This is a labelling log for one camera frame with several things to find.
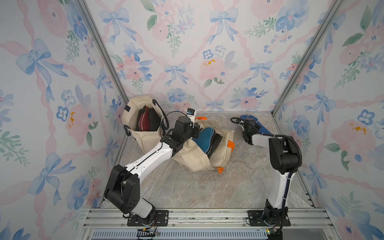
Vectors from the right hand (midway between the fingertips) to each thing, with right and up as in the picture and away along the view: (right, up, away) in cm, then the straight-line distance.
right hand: (254, 123), depth 106 cm
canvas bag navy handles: (-69, -10, -24) cm, 74 cm away
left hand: (-41, 0, -24) cm, 48 cm away
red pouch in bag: (-72, +2, -12) cm, 73 cm away
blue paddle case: (+7, -4, +2) cm, 9 cm away
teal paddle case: (-37, -10, -12) cm, 40 cm away
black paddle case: (-30, -11, -14) cm, 35 cm away
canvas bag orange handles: (-45, -19, -26) cm, 55 cm away
